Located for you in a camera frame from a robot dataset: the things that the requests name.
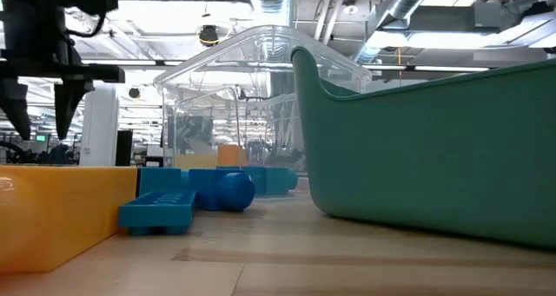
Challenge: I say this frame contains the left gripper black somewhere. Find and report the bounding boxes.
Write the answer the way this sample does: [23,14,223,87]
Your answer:
[0,13,126,141]

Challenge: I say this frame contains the large yellow toy brick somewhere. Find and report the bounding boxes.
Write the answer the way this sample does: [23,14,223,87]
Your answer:
[0,164,138,274]

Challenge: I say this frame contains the long blue brick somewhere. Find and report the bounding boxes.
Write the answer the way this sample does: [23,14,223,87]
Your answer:
[117,189,197,237]

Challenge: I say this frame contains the small yellow toy brick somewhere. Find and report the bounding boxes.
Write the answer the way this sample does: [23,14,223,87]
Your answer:
[216,144,249,168]

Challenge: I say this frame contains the shiny blue toy brick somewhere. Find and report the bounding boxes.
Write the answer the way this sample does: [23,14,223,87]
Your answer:
[241,165,300,197]

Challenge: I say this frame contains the dark chair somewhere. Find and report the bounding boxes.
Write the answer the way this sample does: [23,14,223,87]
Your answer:
[45,144,71,166]

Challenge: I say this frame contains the white pillar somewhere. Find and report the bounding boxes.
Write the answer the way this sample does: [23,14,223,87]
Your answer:
[79,83,120,168]

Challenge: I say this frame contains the black upright panel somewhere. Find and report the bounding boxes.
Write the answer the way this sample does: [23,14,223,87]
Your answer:
[115,129,135,168]

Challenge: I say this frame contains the long ceiling light strip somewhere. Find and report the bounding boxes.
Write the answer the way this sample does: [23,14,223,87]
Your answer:
[362,63,490,73]
[82,58,183,67]

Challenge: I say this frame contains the small yellow plastic bin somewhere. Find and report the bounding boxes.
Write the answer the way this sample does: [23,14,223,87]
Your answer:
[175,154,219,170]

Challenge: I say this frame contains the small rounded blue brick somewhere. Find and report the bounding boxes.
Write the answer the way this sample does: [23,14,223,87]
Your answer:
[188,168,257,213]

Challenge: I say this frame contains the clear plastic container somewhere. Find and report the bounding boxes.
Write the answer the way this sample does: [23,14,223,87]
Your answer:
[152,24,374,176]

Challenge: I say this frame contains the teal plastic bin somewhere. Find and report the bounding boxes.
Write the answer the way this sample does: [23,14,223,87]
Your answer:
[290,45,556,250]

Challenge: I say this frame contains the ribbed vertical air duct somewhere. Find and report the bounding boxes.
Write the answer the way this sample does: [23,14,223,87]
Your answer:
[248,0,297,28]

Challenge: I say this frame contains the silver spiral air duct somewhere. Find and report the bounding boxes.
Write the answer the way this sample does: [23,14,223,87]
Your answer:
[354,0,439,65]

